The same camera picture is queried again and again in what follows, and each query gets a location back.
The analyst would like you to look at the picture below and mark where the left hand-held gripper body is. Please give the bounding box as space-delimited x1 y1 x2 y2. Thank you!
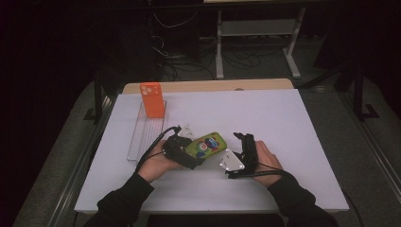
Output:
162 123 197 171

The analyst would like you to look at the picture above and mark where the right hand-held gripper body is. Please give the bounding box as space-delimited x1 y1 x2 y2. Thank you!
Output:
218 137 260 180

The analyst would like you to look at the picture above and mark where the green cartoon print phone case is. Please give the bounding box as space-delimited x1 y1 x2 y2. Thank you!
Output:
183 131 228 161

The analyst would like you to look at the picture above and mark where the clear plastic slotted rack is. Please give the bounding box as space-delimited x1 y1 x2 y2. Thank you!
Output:
126 99 170 163

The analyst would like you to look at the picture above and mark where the orange phone case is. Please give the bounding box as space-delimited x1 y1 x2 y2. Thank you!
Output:
139 81 166 119

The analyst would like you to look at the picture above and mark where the person's right hand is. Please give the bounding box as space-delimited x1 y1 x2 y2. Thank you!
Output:
252 140 284 189

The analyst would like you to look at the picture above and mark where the person's left hand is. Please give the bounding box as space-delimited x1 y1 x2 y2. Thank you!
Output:
136 140 184 184

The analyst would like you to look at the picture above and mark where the black metal stand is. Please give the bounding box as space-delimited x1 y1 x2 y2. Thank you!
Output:
352 61 381 123
83 70 107 125

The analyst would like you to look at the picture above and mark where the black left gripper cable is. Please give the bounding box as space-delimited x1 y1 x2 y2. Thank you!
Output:
134 125 183 173

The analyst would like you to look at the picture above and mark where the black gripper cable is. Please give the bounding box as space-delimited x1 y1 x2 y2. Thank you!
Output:
226 162 367 227
134 125 183 173

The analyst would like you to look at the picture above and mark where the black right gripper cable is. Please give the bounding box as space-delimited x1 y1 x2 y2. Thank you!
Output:
226 162 367 227

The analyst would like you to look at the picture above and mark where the tangle of black floor cables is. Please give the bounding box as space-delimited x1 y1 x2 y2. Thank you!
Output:
150 34 285 81

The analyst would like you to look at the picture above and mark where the grey metal frame rail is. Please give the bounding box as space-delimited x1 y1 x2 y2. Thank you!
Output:
46 94 118 227
339 91 401 198

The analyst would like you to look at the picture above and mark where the white desk frame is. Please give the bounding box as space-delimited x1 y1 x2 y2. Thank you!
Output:
215 6 307 80

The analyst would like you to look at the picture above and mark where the white hanging cable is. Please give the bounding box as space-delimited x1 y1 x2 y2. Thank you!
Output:
152 10 199 29

